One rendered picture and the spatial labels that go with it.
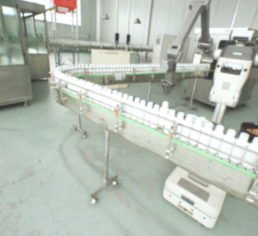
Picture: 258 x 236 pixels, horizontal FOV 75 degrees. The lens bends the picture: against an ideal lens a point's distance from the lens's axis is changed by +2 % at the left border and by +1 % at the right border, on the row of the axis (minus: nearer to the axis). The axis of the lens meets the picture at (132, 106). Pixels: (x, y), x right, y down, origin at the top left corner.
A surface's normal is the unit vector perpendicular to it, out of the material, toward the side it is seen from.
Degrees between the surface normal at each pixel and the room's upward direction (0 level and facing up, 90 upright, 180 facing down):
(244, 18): 90
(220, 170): 90
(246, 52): 90
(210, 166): 90
